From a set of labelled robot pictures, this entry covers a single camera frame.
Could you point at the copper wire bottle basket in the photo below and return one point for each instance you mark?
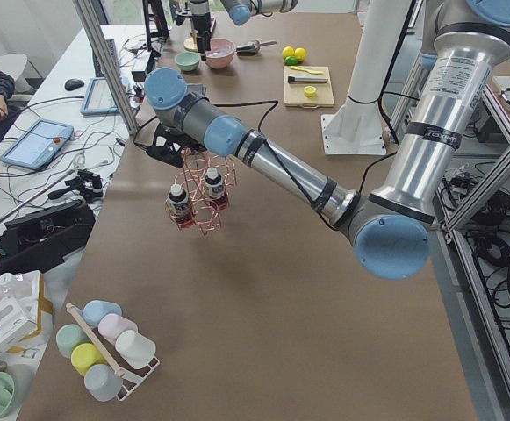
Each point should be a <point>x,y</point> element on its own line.
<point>203,212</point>

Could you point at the green cup in rack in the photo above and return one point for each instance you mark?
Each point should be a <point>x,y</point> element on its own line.
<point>68,337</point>

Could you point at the tea bottle rear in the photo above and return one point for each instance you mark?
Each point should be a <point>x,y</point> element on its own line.
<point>216,188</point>

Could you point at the pale green cup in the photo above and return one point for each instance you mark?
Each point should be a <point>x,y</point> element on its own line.
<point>136,349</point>

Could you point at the mint green bowl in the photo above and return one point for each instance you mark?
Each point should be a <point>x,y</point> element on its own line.
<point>187,61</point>

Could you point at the tea bottle front far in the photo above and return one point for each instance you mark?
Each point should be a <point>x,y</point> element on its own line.
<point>179,206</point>

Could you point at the wooden glass tree stand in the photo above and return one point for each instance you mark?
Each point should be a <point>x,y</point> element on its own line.
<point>191,44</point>

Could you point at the white wire cup rack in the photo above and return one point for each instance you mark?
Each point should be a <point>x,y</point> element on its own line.
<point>132,378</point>

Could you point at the yellow plastic knife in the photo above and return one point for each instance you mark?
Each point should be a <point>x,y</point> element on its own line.
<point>306,70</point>

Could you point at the bamboo cutting board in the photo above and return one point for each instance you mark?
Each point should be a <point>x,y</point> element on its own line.
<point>294,93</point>

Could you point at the half lemon slice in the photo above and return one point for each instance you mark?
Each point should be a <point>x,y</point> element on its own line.
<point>310,91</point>

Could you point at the blue cup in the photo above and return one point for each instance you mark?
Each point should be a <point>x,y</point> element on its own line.
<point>95,310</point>

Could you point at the yellow cup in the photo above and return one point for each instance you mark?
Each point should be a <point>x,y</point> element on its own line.
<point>85,356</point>

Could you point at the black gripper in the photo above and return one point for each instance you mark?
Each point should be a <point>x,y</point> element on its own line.
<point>200,23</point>
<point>185,141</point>

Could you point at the tea bottle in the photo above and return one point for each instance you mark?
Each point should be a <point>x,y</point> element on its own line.
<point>216,188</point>
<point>179,206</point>

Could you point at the teach pendant tablet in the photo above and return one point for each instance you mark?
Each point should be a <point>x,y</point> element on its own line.
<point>36,147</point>

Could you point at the pink cup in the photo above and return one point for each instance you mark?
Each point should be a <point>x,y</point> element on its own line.
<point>112,325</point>

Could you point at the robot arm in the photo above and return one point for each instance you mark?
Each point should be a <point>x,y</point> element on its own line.
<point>240,11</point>
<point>463,42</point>

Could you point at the upper whole lemon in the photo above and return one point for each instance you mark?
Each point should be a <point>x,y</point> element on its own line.
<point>288,51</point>

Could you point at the steel muddler black tip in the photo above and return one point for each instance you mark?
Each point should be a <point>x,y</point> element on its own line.
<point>308,80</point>

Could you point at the steel ice scoop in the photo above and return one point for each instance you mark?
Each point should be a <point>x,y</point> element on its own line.
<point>252,47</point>

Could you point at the pink bowl of ice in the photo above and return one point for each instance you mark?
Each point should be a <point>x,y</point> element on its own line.
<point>221,53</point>

